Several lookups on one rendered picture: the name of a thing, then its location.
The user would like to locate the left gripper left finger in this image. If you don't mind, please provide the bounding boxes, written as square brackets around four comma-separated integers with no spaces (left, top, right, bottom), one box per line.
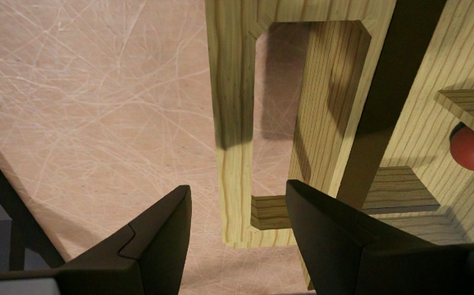
[0,184,192,295]

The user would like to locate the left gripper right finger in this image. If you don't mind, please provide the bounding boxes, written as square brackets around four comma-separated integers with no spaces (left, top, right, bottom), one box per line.
[285,179,474,295]

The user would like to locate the wooden maze board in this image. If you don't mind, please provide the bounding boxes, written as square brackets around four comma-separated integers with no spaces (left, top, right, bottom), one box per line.
[204,0,474,291]

